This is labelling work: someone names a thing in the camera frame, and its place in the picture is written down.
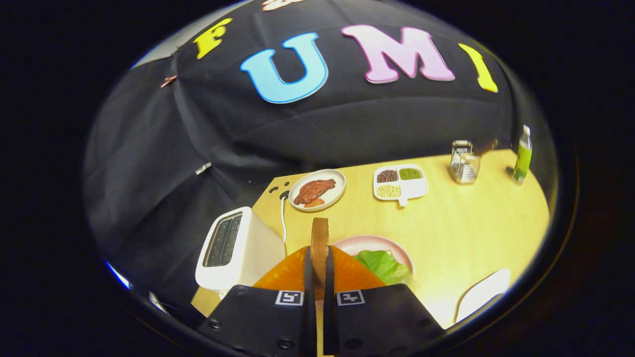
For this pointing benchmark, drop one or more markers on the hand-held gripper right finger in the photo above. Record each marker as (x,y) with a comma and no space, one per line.
(329,317)

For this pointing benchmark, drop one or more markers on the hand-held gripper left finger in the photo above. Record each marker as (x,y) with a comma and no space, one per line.
(309,317)

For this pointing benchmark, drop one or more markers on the toasted bread slice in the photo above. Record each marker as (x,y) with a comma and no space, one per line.
(320,248)

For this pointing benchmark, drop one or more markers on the green lettuce leaf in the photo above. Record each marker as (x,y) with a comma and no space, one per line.
(382,265)

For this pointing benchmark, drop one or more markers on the pale pink plate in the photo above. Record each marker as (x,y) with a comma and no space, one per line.
(367,243)

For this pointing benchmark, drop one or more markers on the white toaster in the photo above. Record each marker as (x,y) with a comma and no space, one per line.
(253,248)

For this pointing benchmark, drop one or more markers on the orange carrot slice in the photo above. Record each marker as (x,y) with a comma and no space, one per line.
(314,203)

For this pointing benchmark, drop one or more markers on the red meat slice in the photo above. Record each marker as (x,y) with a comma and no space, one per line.
(312,191)

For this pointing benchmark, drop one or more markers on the white plate with meat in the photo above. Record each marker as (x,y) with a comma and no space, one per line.
(340,186)

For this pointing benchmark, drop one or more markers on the plain white plate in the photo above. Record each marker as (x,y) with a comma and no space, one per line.
(483,295)

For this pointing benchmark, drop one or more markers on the white sectioned dish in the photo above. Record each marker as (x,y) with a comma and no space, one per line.
(416,187)

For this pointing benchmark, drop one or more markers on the silver clip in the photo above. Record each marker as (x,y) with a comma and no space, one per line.
(203,168)

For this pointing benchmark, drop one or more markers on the lit computer screen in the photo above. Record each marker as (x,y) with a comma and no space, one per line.
(119,276)

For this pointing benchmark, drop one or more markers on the black backdrop cloth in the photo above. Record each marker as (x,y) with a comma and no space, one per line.
(347,119)

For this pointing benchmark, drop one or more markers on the green bottle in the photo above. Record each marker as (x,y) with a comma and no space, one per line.
(522,158)

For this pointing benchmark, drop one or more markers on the pink clothespin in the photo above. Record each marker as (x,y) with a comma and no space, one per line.
(168,80)

